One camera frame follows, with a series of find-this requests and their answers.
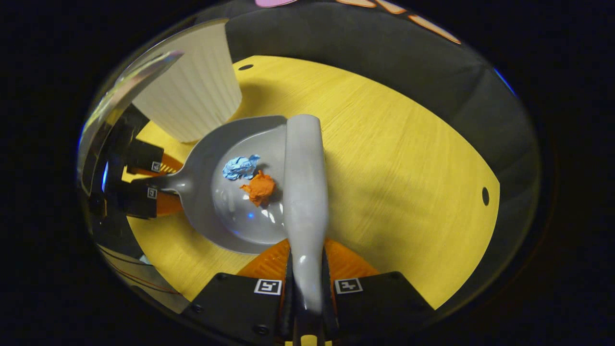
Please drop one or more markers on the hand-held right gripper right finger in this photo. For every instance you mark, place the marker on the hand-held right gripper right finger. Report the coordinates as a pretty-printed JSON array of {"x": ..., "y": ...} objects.
[{"x": 379, "y": 307}]

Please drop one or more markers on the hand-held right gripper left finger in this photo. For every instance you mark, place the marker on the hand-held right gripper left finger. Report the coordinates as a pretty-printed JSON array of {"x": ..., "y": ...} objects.
[{"x": 240, "y": 307}]

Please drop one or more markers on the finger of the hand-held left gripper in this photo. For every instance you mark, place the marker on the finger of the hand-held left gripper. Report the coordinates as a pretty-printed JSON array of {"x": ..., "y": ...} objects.
[
  {"x": 139, "y": 202},
  {"x": 144, "y": 158}
]

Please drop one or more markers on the grey dustpan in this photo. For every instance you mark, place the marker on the grey dustpan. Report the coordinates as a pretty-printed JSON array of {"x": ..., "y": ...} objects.
[{"x": 230, "y": 221}]

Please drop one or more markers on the white ribbed garbage bin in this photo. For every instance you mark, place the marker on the white ribbed garbage bin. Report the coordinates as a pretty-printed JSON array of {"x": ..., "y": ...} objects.
[{"x": 197, "y": 86}]

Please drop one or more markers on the blue paper ball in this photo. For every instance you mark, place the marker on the blue paper ball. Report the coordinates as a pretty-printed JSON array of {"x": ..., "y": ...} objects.
[{"x": 240, "y": 167}]

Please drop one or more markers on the orange paper ball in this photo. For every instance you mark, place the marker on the orange paper ball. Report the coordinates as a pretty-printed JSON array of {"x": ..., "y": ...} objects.
[{"x": 259, "y": 188}]

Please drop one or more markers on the small grey broom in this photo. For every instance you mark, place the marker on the small grey broom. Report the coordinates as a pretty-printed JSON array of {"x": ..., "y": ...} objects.
[{"x": 305, "y": 182}]

